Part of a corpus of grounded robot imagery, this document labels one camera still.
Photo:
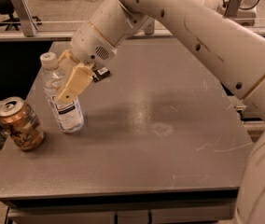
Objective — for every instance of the left metal rail bracket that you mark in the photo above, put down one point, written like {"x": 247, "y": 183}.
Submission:
{"x": 27, "y": 23}

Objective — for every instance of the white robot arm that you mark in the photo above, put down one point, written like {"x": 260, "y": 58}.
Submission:
{"x": 232, "y": 53}

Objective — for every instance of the middle metal rail bracket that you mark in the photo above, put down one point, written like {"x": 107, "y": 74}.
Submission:
{"x": 149, "y": 27}

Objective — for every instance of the clear plastic water bottle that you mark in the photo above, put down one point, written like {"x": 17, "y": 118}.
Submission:
{"x": 68, "y": 116}

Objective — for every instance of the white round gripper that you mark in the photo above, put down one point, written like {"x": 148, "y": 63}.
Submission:
{"x": 90, "y": 46}

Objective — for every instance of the metal rail bracket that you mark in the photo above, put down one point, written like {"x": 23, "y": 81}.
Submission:
{"x": 231, "y": 8}
{"x": 149, "y": 27}
{"x": 27, "y": 23}

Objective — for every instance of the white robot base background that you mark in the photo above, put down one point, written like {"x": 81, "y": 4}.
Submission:
{"x": 247, "y": 12}

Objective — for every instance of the orange soda can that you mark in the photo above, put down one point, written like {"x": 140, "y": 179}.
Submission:
{"x": 21, "y": 122}

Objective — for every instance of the black snack packet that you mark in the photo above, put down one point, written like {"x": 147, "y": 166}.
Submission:
{"x": 100, "y": 74}

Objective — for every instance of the right metal rail bracket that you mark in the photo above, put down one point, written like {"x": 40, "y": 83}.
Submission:
{"x": 231, "y": 8}

